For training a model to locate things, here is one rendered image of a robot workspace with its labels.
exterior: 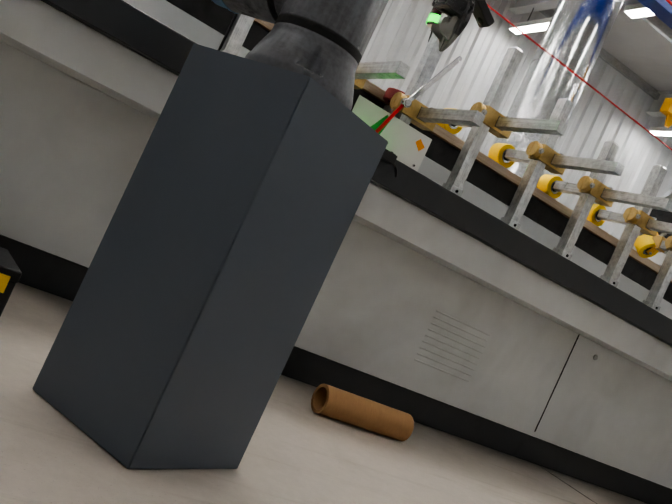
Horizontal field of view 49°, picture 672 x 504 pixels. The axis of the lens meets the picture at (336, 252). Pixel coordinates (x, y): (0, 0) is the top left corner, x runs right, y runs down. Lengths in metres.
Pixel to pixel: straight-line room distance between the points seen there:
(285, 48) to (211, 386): 0.52
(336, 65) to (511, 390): 1.85
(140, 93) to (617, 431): 2.32
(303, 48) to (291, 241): 0.29
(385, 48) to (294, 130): 9.12
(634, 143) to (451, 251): 10.80
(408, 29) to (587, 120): 3.38
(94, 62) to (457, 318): 1.43
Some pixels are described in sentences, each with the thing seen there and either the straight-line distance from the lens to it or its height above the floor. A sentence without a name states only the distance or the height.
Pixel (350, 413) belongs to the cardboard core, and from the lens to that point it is 2.01.
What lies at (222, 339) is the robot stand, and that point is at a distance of 1.11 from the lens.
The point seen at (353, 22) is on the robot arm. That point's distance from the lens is 1.20.
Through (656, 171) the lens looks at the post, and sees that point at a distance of 2.75.
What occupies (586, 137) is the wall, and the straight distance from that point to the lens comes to 12.21.
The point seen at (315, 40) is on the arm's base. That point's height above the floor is 0.67.
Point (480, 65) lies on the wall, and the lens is 10.96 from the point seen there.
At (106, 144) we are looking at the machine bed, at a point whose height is 0.41.
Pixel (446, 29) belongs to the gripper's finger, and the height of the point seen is 1.05.
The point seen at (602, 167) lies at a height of 0.94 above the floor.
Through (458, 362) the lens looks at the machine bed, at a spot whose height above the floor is 0.25.
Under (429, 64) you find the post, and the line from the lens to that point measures 2.09.
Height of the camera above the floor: 0.38
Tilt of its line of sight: 1 degrees up
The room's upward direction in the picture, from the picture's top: 25 degrees clockwise
